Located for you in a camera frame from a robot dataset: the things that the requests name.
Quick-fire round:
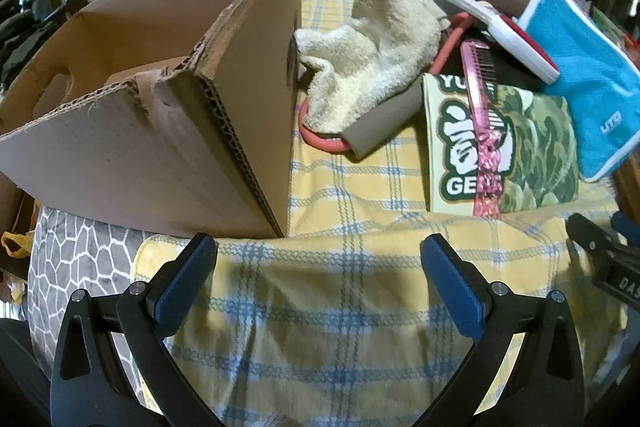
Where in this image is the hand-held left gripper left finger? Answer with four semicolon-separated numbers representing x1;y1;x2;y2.
50;232;226;427

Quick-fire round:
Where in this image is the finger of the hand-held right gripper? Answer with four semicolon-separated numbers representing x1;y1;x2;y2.
567;211;640;260

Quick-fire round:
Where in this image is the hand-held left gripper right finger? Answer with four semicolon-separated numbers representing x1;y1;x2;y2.
420;233;586;427

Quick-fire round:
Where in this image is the brown cardboard box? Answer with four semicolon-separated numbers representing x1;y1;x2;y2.
0;0;303;240

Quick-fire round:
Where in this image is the pink glitter comb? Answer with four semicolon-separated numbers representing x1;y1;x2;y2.
460;41;503;218

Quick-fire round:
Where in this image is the blue zip pouch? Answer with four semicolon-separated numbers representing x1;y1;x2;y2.
515;0;640;182

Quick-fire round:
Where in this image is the white and red lint brush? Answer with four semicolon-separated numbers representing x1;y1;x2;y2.
410;0;561;85

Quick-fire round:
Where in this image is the green wave-print packet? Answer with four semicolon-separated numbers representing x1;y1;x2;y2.
421;73;581;214

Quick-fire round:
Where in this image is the grey cobble-pattern blanket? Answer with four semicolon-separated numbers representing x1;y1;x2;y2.
27;206;166;368

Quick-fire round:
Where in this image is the yellow plaid cloth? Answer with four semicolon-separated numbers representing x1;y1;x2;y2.
132;0;631;427

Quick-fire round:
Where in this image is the yellow plastic bag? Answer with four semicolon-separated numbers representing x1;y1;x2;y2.
0;231;36;303

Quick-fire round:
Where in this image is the cream terry towel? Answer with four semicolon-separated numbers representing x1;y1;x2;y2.
294;0;451;132

